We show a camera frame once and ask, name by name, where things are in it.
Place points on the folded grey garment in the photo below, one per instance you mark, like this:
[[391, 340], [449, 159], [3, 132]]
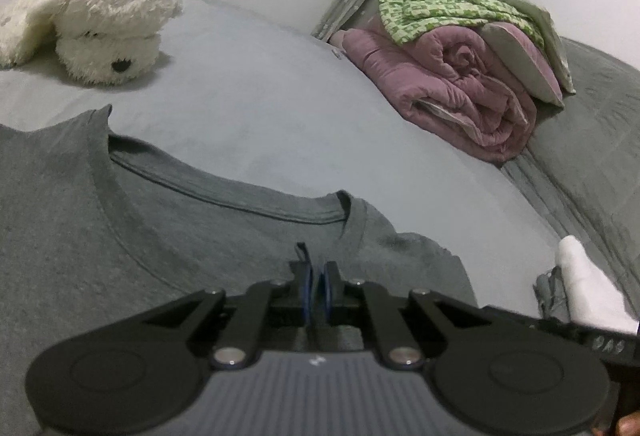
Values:
[[550, 296]]

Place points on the pink folded quilt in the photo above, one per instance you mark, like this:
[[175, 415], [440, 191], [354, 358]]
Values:
[[450, 81]]

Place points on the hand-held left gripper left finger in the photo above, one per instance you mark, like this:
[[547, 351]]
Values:
[[307, 291]]

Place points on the green patterned blanket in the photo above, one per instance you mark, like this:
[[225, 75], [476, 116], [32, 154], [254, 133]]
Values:
[[430, 1]]

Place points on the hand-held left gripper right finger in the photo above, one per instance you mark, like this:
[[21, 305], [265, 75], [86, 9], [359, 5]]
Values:
[[328, 291]]

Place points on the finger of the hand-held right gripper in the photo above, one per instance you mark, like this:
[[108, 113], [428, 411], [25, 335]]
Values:
[[555, 323]]

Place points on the person's right hand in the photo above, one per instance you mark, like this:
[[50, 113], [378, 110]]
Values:
[[631, 425]]

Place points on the white plush dog toy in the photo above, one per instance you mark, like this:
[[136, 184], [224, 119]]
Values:
[[100, 16]]

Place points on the grey pink pillow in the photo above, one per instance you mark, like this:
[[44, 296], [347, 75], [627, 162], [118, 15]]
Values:
[[525, 61]]

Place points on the grey t-shirt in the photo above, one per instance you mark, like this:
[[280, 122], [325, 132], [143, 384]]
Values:
[[125, 226]]

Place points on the folded white garment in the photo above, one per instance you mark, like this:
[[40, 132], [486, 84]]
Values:
[[590, 291]]

